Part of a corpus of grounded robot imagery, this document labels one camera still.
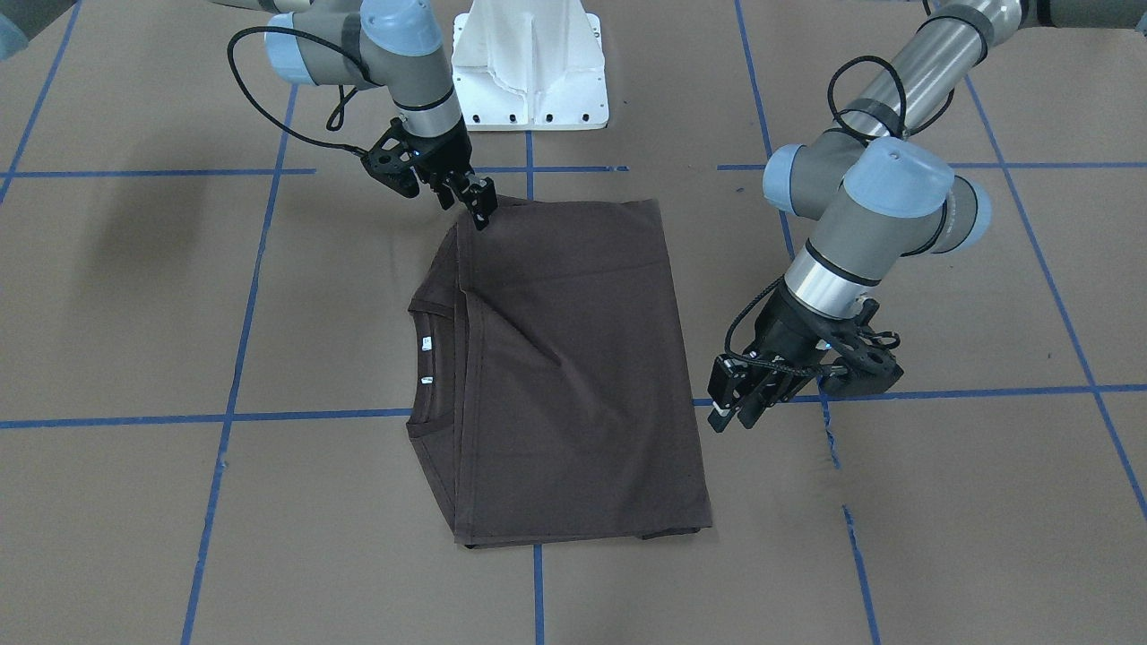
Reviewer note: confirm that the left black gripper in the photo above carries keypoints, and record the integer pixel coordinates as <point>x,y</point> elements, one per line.
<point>792,328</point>

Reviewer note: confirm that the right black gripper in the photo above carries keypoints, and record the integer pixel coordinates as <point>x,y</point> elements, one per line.
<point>445,156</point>

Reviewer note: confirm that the brown t-shirt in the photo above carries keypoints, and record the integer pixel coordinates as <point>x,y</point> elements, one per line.
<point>554,400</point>

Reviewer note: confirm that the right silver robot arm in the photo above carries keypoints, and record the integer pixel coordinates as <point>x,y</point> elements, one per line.
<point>361,45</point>

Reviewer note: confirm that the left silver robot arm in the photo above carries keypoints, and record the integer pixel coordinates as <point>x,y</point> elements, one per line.
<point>875,196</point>

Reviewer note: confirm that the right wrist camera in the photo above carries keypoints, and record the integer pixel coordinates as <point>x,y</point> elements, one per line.
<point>390,161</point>

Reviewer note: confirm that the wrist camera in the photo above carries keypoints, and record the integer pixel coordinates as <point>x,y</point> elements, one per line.
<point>390,161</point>
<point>866,364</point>

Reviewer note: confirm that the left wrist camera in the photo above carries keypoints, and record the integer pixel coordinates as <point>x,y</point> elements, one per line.
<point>866,364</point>

